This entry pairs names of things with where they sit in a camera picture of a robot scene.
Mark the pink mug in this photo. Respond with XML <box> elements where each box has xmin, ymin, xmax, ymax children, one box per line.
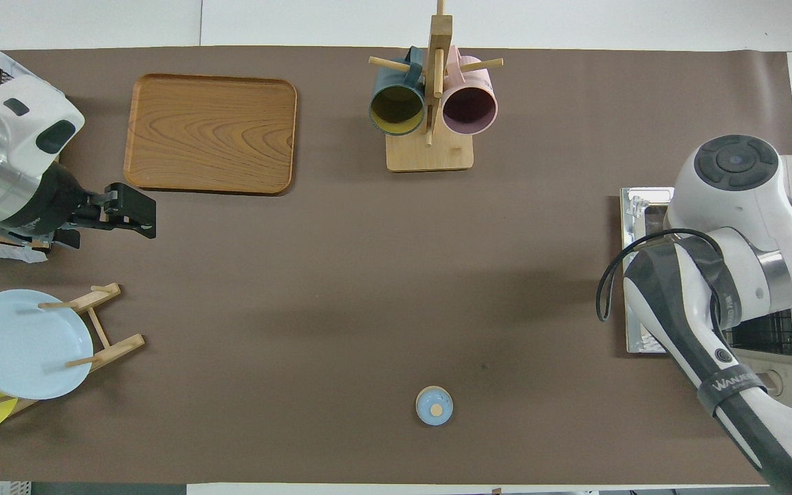
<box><xmin>441</xmin><ymin>45</ymin><xmax>499</xmax><ymax>136</ymax></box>

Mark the dark teal mug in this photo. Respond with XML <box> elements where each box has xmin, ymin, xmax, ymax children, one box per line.
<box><xmin>368</xmin><ymin>47</ymin><xmax>427</xmax><ymax>137</ymax></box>

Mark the wooden plate rack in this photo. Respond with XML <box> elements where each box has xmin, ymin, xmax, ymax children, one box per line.
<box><xmin>0</xmin><ymin>282</ymin><xmax>146</xmax><ymax>417</ymax></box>

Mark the wooden serving tray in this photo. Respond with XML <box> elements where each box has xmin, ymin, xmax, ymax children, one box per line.
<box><xmin>124</xmin><ymin>74</ymin><xmax>298</xmax><ymax>195</ymax></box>

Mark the brown table mat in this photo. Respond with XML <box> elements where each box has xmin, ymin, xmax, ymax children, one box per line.
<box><xmin>0</xmin><ymin>47</ymin><xmax>792</xmax><ymax>484</ymax></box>

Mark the light blue plate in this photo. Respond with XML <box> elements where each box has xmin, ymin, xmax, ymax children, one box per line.
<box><xmin>0</xmin><ymin>289</ymin><xmax>94</xmax><ymax>400</ymax></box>

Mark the wooden mug rack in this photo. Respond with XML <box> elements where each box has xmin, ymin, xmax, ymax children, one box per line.
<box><xmin>368</xmin><ymin>0</ymin><xmax>505</xmax><ymax>173</ymax></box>

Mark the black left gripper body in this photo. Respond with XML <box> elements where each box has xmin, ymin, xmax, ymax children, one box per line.
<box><xmin>0</xmin><ymin>162</ymin><xmax>98</xmax><ymax>250</ymax></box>

